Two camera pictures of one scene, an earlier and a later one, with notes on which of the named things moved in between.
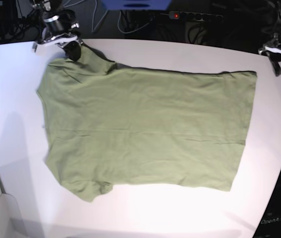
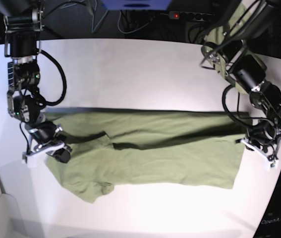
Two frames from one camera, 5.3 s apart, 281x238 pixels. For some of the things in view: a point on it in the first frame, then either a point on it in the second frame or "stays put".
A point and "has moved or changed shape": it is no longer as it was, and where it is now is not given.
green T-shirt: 107,124 has moved or changed shape
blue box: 137,5 stays put
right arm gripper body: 56,32 -> 45,138
